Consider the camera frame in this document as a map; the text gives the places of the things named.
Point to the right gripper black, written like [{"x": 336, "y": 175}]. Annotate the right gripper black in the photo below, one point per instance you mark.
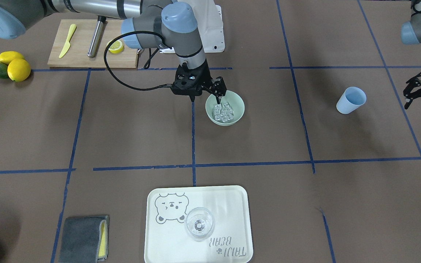
[{"x": 219, "y": 87}]

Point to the light green bowl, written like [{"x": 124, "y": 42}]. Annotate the light green bowl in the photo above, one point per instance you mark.
[{"x": 231, "y": 99}]

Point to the light blue plastic cup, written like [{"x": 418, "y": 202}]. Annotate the light blue plastic cup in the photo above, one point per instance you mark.
[{"x": 350, "y": 100}]

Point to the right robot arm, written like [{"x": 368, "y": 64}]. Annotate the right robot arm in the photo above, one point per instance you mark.
[{"x": 181, "y": 25}]

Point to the ice cubes in bowl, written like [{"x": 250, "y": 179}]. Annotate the ice cubes in bowl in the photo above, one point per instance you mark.
[{"x": 223, "y": 113}]

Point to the lemon half slice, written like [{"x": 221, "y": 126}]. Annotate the lemon half slice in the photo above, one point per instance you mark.
[{"x": 116, "y": 46}]

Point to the clear wine glass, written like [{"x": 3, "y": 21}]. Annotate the clear wine glass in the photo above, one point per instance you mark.
[{"x": 200, "y": 224}]

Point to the wooden cutting board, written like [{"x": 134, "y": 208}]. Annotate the wooden cutting board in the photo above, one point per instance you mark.
[{"x": 77, "y": 55}]

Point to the cream bear tray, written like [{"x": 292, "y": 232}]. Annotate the cream bear tray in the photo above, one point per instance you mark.
[{"x": 166, "y": 239}]

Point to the yellow plastic knife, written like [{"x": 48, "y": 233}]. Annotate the yellow plastic knife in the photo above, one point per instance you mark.
[{"x": 67, "y": 43}]

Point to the yellow lemon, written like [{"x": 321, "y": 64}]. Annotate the yellow lemon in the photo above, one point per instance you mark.
[
  {"x": 8, "y": 56},
  {"x": 18, "y": 70}
]

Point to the steel cylinder handle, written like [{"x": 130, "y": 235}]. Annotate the steel cylinder handle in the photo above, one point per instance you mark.
[{"x": 96, "y": 37}]

